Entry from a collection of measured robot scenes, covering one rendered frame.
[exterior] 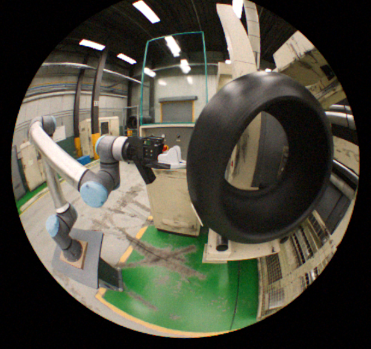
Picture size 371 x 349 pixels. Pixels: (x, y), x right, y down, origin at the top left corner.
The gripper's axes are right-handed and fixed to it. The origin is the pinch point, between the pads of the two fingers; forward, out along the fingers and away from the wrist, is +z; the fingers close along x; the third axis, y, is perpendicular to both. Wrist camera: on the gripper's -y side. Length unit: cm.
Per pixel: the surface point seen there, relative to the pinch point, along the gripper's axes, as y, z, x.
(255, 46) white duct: 104, 41, 60
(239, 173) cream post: -9.4, 25.5, 26.0
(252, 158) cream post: 0.3, 30.7, 26.0
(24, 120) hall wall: 110, -793, -105
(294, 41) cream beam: 64, 40, -2
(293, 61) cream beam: 55, 41, 6
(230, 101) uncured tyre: 18.1, 8.3, -10.9
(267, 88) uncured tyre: 22.9, 15.5, -11.4
